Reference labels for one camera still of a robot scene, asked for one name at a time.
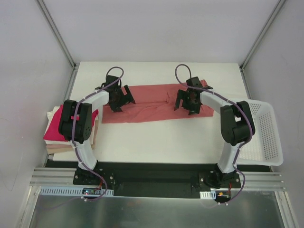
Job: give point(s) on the right aluminium frame post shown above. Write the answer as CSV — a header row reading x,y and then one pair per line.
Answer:
x,y
270,20

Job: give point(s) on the left aluminium frame post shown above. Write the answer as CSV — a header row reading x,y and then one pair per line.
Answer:
x,y
55,31

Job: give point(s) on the cream folded shirt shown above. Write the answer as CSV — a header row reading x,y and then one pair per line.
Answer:
x,y
51,114

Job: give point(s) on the aluminium rail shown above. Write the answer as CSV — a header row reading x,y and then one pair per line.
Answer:
x,y
63,177

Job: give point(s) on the white plastic basket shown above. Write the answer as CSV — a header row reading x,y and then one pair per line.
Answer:
x,y
265,146

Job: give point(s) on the magenta folded t shirt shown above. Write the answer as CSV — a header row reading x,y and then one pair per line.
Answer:
x,y
53,137

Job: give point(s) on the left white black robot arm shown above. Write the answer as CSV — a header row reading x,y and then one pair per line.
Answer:
x,y
76,121

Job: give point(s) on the right perforated cable duct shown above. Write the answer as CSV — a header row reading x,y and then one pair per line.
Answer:
x,y
208,195

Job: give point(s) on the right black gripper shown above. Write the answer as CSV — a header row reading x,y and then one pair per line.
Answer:
x,y
185,102

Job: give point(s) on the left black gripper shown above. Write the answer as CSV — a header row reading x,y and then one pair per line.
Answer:
x,y
121,100

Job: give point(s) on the salmon pink t shirt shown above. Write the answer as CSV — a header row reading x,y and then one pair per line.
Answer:
x,y
152,103

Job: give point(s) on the left perforated cable duct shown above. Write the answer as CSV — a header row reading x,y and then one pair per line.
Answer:
x,y
75,191

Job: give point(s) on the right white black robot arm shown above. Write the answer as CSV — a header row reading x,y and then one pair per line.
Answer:
x,y
236,125

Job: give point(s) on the perforated cable duct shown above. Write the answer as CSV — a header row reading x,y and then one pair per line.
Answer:
x,y
75,191
208,195

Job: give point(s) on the aluminium frame post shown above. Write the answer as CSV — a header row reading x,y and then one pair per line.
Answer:
x,y
270,20
55,31

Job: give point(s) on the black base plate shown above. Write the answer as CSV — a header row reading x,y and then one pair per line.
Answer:
x,y
157,180

